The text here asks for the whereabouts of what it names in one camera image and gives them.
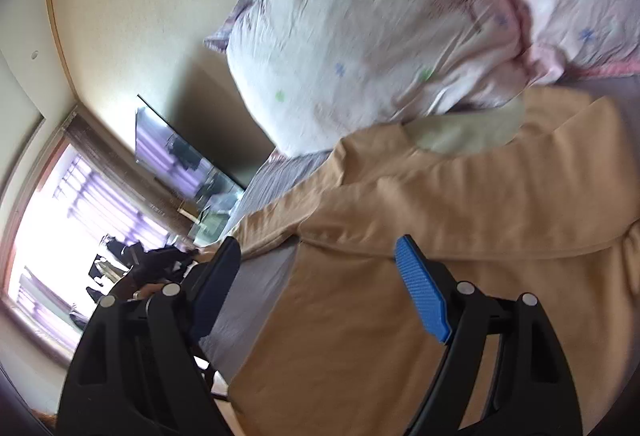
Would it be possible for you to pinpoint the tan fleece garment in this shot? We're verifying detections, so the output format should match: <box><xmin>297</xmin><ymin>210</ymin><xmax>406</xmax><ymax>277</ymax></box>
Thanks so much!
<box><xmin>229</xmin><ymin>88</ymin><xmax>639</xmax><ymax>435</ymax></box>

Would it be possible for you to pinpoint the bright window with curtain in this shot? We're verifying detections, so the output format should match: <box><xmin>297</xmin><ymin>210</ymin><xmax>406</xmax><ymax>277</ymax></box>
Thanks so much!
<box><xmin>1</xmin><ymin>136</ymin><xmax>177</xmax><ymax>361</ymax></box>

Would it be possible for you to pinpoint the floral pillow with tree print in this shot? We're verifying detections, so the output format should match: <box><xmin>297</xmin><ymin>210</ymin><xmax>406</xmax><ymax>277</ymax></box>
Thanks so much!
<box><xmin>205</xmin><ymin>0</ymin><xmax>527</xmax><ymax>157</ymax></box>

